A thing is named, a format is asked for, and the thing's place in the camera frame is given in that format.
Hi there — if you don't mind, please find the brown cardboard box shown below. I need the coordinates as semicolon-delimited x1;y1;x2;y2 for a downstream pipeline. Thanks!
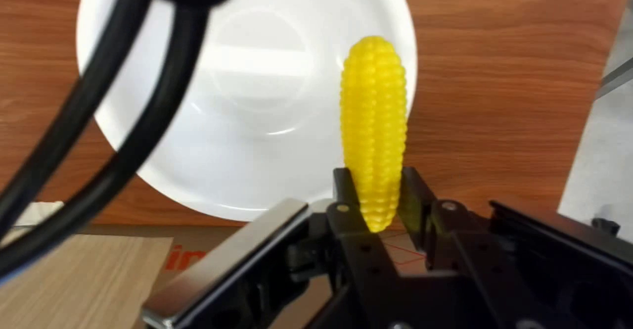
82;223;429;329

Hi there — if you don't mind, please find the white bowl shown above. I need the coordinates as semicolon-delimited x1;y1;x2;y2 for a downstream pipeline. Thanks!
76;0;418;222

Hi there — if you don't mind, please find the light wooden board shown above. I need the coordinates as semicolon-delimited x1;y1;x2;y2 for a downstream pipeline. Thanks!
0;234;174;329

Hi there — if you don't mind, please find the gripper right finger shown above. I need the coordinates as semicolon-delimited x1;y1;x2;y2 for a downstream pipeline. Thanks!
400;167;633;329

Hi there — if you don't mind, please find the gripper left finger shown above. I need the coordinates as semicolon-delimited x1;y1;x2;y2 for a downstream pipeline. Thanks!
141;168;397;329

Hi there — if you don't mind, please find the grey metal bar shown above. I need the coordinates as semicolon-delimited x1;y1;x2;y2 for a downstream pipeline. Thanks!
595;56;633;100

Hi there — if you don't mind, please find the yellow toy corn cob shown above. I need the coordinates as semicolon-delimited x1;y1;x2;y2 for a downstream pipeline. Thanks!
339;36;409;234

